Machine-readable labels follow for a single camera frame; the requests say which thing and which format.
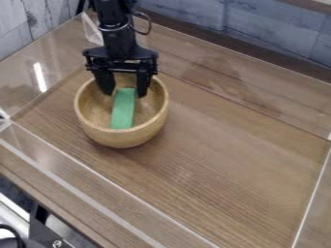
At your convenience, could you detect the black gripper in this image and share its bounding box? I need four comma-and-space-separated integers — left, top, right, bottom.
82, 24, 157, 98

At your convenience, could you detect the green rectangular block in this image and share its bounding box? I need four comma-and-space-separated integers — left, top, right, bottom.
109, 88, 135, 129

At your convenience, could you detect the black table clamp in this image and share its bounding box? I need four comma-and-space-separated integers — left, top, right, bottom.
27, 204, 74, 248

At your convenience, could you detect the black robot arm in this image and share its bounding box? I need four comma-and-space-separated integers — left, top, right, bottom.
82, 0, 157, 98

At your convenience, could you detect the black cable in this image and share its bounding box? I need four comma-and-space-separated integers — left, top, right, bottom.
0, 223, 23, 248

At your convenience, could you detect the clear acrylic tray wall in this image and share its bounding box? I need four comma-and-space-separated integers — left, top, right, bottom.
0, 118, 217, 248

